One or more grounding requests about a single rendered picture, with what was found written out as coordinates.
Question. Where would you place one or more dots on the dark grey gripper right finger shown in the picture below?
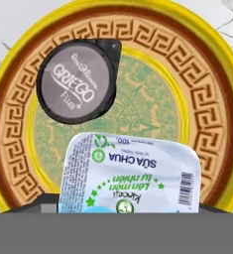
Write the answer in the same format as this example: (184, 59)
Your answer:
(209, 210)

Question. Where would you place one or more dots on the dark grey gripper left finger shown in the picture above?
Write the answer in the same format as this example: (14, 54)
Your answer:
(43, 205)

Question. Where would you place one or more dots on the white square yogurt container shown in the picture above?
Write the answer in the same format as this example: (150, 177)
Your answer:
(131, 175)

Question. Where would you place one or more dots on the yellow brown patterned plate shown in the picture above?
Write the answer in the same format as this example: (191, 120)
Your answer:
(200, 99)

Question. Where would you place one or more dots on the black round yogurt container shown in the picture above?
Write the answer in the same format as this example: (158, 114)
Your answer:
(75, 81)

